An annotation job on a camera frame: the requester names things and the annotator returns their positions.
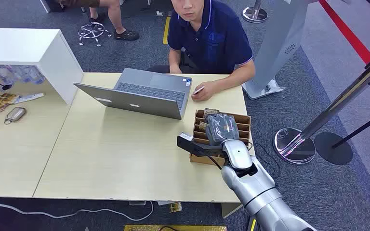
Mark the brown cardboard card organizer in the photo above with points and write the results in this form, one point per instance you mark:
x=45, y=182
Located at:
x=244, y=122

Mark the clear water bottles pack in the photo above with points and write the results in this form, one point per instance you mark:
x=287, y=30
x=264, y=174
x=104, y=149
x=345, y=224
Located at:
x=15, y=74

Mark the silver stanchion post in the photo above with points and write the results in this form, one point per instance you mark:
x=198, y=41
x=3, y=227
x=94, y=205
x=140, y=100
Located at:
x=331, y=108

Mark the small yellow floor card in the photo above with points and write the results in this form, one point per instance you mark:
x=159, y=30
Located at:
x=175, y=207

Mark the person's right hand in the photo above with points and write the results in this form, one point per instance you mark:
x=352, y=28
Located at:
x=175, y=69

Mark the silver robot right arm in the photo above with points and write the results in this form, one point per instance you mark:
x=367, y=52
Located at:
x=258, y=188

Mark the person's left hand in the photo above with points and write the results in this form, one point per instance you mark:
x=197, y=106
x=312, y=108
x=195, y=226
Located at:
x=206, y=91

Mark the chrome stanchion base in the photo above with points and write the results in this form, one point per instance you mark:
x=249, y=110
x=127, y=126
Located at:
x=254, y=14

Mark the white flat packet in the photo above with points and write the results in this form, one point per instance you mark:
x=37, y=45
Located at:
x=30, y=98

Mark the brown hotel card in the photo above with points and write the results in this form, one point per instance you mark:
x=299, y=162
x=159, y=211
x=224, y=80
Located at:
x=211, y=111

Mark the chrome stool base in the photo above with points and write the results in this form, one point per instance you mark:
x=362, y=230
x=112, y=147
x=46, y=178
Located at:
x=91, y=32

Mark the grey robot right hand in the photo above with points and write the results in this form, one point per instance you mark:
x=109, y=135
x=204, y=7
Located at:
x=222, y=129

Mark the small brown card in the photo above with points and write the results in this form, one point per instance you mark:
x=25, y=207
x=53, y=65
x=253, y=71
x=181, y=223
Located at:
x=203, y=125

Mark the person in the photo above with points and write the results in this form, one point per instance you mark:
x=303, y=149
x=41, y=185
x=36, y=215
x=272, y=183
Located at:
x=213, y=41

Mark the black stanchion post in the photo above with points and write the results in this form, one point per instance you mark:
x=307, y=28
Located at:
x=333, y=148

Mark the grey laptop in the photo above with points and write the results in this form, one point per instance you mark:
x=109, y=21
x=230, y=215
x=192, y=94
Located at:
x=140, y=95

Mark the standing person's legs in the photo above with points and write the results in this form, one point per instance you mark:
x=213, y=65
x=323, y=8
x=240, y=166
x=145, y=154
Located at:
x=114, y=19

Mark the white kiosk stand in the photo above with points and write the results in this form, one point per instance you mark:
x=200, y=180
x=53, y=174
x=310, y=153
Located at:
x=277, y=41

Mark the white shelf box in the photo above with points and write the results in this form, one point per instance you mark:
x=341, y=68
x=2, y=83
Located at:
x=44, y=54

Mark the wooden table leg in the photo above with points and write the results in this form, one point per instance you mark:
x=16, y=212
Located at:
x=230, y=209

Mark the red barrier belt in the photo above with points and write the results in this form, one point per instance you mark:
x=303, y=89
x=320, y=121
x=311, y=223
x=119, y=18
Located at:
x=354, y=39

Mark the person's hand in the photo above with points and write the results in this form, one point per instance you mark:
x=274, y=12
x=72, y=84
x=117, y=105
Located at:
x=175, y=69
x=206, y=91

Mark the white card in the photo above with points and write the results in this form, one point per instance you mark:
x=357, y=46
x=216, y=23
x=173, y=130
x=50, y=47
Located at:
x=199, y=90

